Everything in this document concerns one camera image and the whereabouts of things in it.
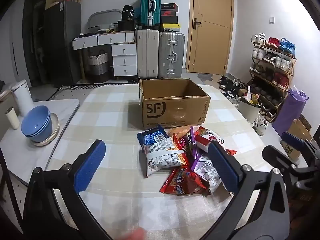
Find shoe rack with shoes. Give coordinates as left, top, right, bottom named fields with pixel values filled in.
left=250, top=33, right=296, bottom=105

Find grey door mat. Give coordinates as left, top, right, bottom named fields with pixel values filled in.
left=197, top=72, right=213, bottom=82

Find red white snack packet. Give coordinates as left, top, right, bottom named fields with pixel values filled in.
left=195, top=127, right=227, bottom=153

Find black storage box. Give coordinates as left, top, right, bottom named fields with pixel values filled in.
left=118, top=20, right=137, bottom=32

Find black bag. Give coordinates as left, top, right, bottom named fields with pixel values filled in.
left=122, top=5, right=137, bottom=22

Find blue snack packet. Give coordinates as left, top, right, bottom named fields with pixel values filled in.
left=137, top=125, right=168, bottom=147

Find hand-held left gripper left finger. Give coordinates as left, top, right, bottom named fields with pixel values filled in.
left=22, top=139, right=110, bottom=240

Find silver suitcase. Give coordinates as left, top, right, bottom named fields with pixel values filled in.
left=158, top=32, right=185, bottom=79

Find red cookie packet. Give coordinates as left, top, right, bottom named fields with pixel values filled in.
left=160, top=166, right=210, bottom=195
left=174, top=133, right=198, bottom=160

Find stack of blue bowls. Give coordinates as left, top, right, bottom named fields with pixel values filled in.
left=21, top=105, right=53, bottom=143

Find dark tall cabinet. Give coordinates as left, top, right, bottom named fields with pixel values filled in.
left=22, top=0, right=45, bottom=87

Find cardboard box with cat face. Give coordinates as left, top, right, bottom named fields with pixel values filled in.
left=280, top=119, right=313, bottom=160

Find white drawer dresser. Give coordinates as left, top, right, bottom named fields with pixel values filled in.
left=72, top=31, right=137, bottom=77

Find white waste bin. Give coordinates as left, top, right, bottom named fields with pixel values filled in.
left=237, top=96, right=263, bottom=123

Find white orange noodle snack packet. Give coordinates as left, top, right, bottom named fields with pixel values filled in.
left=142, top=140, right=187, bottom=178

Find grey oval mirror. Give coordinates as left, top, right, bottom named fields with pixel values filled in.
left=87, top=9, right=122, bottom=30

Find purple bag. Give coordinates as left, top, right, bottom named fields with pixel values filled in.
left=272, top=86, right=310, bottom=137

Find teal suitcase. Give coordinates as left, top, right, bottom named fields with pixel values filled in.
left=140, top=0, right=160, bottom=28

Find white sneaker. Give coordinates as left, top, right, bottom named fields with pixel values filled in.
left=252, top=114, right=268, bottom=137

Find brown cardboard box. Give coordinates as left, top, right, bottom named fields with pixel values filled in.
left=139, top=78, right=211, bottom=130

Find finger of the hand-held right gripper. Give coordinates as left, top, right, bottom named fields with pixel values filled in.
left=262, top=145, right=299, bottom=178
left=281, top=131, right=314, bottom=153

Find black refrigerator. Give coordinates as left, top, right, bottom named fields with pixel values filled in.
left=44, top=0, right=82, bottom=84

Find wooden door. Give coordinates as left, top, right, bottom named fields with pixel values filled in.
left=186, top=0, right=234, bottom=75

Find person's left hand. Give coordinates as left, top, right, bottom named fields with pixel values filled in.
left=120, top=230, right=150, bottom=240

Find beige plate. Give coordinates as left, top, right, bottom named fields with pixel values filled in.
left=31, top=112, right=60, bottom=147

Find beige suitcase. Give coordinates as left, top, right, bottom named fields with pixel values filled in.
left=137, top=29, right=159, bottom=78

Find white pedal bin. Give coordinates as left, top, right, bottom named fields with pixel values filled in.
left=11, top=79, right=34, bottom=117

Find purple white snack packet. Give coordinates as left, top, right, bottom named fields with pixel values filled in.
left=189, top=126, right=201, bottom=161
left=191, top=152, right=232, bottom=196

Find pile of dark shoes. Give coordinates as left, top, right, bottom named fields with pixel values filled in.
left=217, top=76, right=247, bottom=98

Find orange clear snack packet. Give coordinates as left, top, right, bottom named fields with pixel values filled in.
left=166, top=126, right=193, bottom=140

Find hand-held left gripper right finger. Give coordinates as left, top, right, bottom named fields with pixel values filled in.
left=207, top=141, right=290, bottom=240

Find cream tumbler cup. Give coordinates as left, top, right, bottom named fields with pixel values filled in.
left=4, top=107, right=20, bottom=130

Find beige sneakers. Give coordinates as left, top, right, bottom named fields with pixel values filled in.
left=259, top=105, right=277, bottom=122

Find wooden shoe rack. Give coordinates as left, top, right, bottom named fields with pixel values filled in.
left=249, top=40, right=297, bottom=117

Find woven laundry basket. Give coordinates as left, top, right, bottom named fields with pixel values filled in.
left=87, top=50, right=110, bottom=83

